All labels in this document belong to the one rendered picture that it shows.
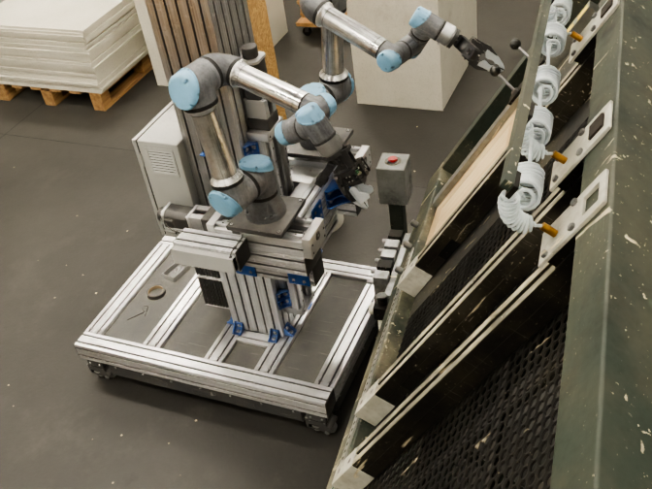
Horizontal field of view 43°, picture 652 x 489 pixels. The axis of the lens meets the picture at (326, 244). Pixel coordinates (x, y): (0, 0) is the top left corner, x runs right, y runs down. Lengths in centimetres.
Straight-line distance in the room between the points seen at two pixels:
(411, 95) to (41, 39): 264
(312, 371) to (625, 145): 220
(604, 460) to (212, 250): 218
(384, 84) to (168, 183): 257
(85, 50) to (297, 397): 342
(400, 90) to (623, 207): 419
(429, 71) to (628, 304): 424
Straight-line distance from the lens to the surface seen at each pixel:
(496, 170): 245
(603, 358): 120
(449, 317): 207
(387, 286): 309
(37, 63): 648
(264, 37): 490
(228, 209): 282
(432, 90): 551
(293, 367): 359
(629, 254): 140
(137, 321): 402
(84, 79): 628
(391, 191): 343
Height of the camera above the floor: 281
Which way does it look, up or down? 38 degrees down
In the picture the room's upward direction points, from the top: 9 degrees counter-clockwise
